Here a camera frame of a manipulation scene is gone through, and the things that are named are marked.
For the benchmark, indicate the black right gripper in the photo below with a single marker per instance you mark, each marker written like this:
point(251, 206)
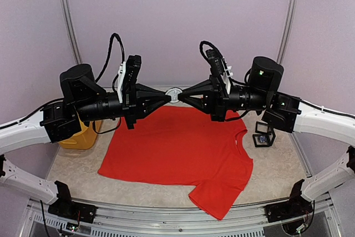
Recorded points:
point(214, 100)

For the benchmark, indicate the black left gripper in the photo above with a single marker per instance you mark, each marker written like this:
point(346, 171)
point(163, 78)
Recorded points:
point(143, 107)

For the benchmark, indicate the white round brooch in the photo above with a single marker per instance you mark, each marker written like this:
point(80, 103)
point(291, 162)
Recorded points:
point(173, 93)

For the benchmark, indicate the red t-shirt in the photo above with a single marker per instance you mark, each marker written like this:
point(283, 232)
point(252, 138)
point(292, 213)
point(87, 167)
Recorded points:
point(183, 146)

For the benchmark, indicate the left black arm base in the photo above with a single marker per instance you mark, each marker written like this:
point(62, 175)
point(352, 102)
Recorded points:
point(66, 207)

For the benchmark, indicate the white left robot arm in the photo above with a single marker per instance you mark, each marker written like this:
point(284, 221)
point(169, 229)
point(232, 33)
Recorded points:
point(84, 101)

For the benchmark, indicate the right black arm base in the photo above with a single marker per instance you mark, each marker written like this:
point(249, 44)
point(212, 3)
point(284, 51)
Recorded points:
point(293, 207)

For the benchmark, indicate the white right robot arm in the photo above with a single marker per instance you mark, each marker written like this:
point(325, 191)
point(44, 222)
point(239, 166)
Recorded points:
point(280, 111)

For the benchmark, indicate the rear black display box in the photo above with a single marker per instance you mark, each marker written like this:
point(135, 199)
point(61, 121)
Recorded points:
point(263, 128)

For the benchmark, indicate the black display box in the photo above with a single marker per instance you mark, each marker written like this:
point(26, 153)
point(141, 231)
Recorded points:
point(263, 128)
point(271, 138)

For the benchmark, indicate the yellow plastic basket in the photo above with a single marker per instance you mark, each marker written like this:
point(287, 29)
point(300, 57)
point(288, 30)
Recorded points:
point(84, 139)

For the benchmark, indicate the front black display box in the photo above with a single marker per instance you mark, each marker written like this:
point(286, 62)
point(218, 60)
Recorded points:
point(271, 138)

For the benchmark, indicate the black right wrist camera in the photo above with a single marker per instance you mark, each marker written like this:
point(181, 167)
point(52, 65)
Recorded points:
point(218, 66)

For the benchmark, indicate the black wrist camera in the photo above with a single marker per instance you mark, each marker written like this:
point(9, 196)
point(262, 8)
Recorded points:
point(218, 66)
point(127, 75)

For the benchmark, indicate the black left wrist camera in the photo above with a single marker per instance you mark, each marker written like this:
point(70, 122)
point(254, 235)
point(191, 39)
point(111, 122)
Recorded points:
point(127, 75)

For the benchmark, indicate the aluminium front rail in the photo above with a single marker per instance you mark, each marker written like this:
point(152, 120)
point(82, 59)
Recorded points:
point(128, 220)

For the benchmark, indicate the right aluminium frame post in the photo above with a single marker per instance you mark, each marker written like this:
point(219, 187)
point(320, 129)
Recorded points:
point(292, 4)

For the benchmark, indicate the aluminium frame post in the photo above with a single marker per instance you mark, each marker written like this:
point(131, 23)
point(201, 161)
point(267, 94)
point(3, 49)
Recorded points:
point(292, 4)
point(71, 31)

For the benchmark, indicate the left aluminium frame post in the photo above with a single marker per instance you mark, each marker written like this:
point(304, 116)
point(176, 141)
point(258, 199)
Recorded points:
point(71, 31)

